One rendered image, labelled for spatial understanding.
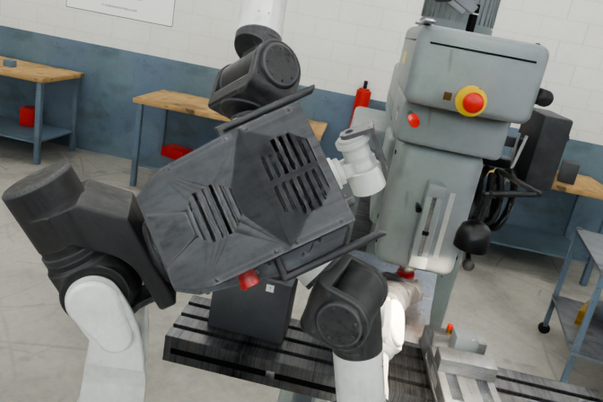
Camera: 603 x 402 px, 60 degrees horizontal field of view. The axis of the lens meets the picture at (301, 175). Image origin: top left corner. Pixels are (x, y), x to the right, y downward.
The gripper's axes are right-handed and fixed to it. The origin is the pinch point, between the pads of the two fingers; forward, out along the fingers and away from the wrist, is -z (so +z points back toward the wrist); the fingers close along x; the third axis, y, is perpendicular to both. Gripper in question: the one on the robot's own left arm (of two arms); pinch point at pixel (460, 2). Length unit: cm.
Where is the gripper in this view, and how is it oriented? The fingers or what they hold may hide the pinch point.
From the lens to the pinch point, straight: 132.4
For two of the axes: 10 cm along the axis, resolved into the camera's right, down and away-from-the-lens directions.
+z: -7.6, -6.0, -2.6
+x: 0.9, 3.0, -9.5
